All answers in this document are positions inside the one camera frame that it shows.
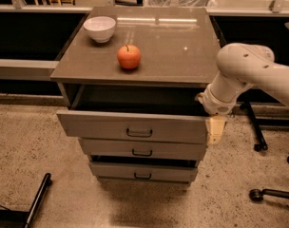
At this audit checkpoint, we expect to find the grey top drawer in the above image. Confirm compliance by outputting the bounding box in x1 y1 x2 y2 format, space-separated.
57 110 207 143

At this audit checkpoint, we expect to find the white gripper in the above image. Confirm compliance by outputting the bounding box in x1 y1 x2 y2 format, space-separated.
195 86 234 145

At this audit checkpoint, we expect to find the red apple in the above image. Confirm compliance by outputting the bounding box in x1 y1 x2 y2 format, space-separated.
117 45 141 69

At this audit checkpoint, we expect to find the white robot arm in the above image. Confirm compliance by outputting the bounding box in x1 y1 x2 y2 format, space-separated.
197 43 289 144

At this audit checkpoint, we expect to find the grey drawer cabinet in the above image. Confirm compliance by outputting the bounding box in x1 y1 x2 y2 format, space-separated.
49 6 236 188

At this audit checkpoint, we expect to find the grey drawer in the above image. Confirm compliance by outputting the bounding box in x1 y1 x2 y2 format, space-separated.
57 110 207 143
79 138 206 161
89 161 198 183

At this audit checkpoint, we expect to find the black chair base leg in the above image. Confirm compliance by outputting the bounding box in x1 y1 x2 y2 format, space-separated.
240 101 268 152

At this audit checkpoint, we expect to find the black stand leg left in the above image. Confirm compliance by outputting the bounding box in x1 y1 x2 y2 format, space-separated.
0 173 52 228

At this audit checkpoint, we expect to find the white bowl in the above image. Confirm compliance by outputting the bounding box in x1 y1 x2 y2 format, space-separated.
83 16 116 43

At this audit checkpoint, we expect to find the grey middle drawer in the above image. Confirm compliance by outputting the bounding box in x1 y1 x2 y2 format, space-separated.
79 138 206 161

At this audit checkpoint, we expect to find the black chair leg with caster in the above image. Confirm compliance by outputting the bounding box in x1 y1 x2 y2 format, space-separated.
249 189 289 202

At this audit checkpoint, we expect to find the grey bottom drawer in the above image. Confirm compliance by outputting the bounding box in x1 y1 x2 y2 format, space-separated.
89 161 198 183

